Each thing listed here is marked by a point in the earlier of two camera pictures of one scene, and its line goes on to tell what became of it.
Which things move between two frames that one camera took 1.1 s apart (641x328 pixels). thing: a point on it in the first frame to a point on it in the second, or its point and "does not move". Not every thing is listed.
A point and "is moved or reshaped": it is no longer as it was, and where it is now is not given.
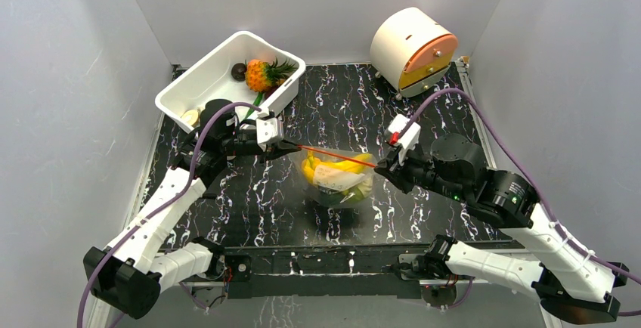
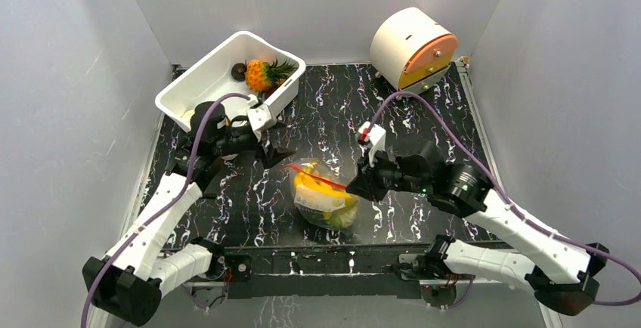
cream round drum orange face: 412,51 does not move
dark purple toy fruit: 238,72 does not move
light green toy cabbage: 362,190 is moved or reshaped
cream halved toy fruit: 192,116 does not move
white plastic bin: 213,80 does not move
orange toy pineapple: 261,76 does not move
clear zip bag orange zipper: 337,178 is moved or reshaped
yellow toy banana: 354,165 to 307,180
